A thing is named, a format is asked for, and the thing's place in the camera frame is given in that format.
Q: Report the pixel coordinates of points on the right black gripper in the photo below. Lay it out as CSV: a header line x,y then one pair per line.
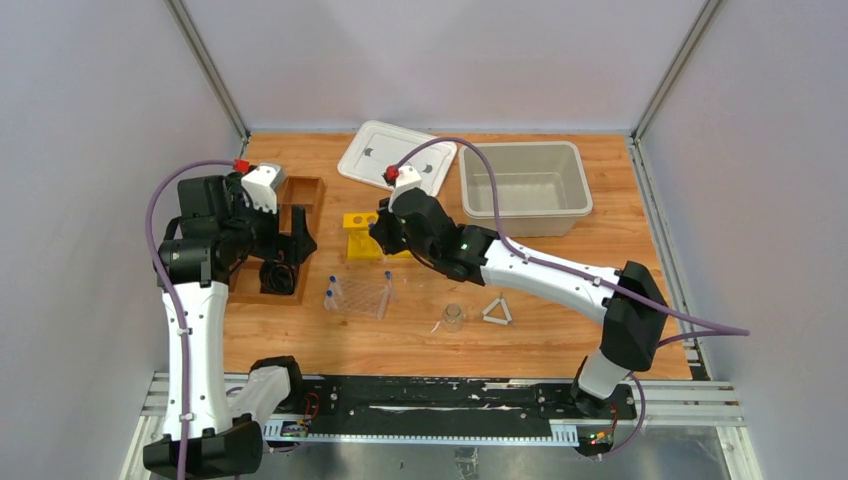
x,y
383,232

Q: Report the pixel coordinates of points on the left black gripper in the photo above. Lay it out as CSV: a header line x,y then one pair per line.
x,y
287,241

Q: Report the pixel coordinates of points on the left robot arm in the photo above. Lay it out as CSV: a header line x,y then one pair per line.
x,y
223,221

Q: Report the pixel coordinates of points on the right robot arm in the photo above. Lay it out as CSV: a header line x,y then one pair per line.
x,y
626,302

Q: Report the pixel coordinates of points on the yellow test tube rack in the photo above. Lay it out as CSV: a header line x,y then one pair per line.
x,y
360,245

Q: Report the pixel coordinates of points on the wooden compartment tray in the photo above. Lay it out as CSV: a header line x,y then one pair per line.
x,y
245,286

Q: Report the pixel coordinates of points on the clear well plate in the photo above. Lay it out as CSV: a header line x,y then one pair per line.
x,y
362,298

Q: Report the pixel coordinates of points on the white plastic bin lid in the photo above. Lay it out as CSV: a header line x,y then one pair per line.
x,y
377,145

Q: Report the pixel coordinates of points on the small clear glass jar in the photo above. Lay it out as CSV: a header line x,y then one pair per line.
x,y
453,318

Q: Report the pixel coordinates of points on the white clay triangle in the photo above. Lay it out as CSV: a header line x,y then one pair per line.
x,y
497,312

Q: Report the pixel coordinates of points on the beige plastic bin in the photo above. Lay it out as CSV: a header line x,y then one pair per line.
x,y
541,187

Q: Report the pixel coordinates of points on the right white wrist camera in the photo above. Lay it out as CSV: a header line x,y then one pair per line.
x,y
402,179

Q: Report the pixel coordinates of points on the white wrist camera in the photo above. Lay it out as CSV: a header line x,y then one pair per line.
x,y
261,185
402,179

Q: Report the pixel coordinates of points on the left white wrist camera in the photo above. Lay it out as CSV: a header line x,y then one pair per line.
x,y
261,185

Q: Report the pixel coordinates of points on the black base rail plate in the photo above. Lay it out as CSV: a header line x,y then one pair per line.
x,y
446,410

